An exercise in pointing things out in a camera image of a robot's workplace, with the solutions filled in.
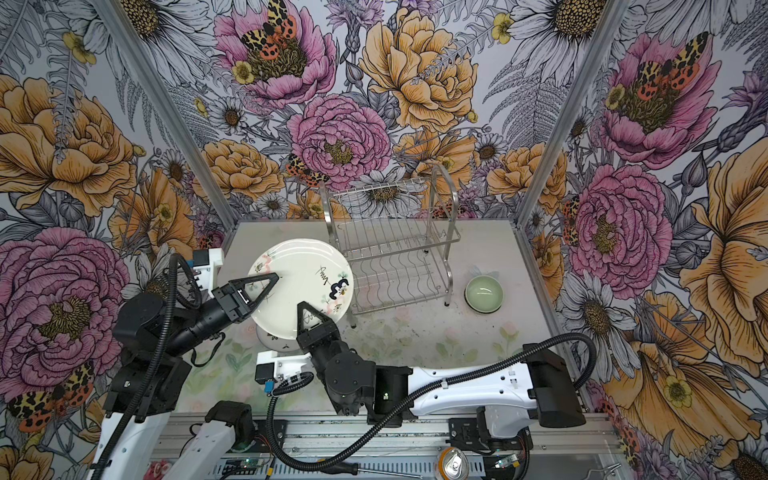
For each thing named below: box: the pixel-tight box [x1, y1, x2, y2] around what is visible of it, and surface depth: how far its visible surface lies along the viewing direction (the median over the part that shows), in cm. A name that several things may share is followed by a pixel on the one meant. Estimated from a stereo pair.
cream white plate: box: [248, 239, 355, 340], surface depth 60 cm
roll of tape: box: [437, 446, 469, 480], surface depth 63 cm
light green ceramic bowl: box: [464, 274, 504, 314], surface depth 96 cm
